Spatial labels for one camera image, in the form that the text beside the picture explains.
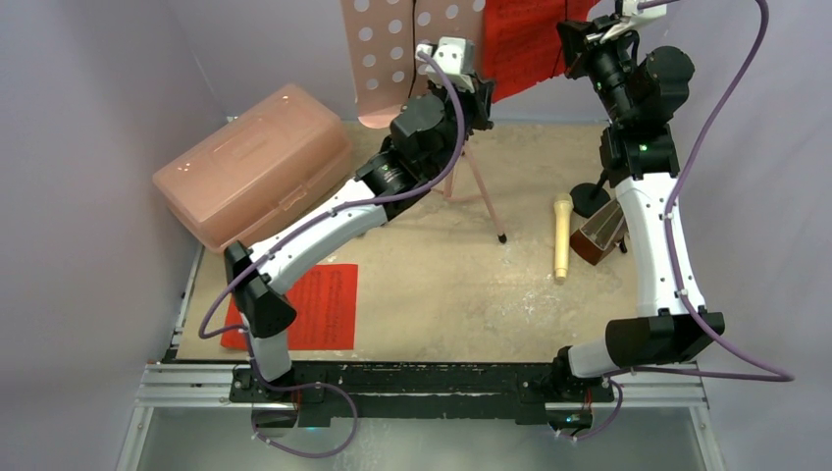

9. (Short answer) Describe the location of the pink plastic storage box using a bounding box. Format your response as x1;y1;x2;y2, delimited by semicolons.
152;84;352;253

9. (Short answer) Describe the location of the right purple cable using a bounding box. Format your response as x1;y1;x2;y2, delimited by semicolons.
604;0;796;384

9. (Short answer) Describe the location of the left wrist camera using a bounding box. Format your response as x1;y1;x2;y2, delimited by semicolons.
414;36;476;93

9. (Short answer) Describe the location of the pink tripod music stand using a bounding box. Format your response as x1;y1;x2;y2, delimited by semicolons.
339;0;508;245

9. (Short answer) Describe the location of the red sheet music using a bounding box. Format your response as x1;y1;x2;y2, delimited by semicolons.
219;263;360;352
482;0;597;103

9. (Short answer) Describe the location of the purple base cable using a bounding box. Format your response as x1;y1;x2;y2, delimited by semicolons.
249;382;360;461

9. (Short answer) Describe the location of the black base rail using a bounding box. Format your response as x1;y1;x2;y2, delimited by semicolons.
230;361;614;427

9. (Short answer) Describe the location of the cream microphone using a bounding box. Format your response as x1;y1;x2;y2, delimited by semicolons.
553;193;574;284

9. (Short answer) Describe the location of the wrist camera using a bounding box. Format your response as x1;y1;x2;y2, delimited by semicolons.
585;0;667;43
414;36;476;93

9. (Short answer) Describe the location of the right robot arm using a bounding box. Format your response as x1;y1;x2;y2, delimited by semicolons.
550;16;725;399

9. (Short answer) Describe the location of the brown metronome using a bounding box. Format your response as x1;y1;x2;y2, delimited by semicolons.
569;199;628;266

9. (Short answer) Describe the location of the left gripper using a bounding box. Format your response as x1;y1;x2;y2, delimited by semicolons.
427;70;495;179

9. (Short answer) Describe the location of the black microphone stand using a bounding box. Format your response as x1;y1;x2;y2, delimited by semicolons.
569;171;610;218

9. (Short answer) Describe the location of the aluminium frame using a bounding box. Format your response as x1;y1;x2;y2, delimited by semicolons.
116;237;722;470

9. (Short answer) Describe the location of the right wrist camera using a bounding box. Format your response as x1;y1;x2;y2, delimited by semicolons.
585;0;667;43

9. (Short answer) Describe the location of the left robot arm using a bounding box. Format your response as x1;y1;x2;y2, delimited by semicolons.
224;75;495;401

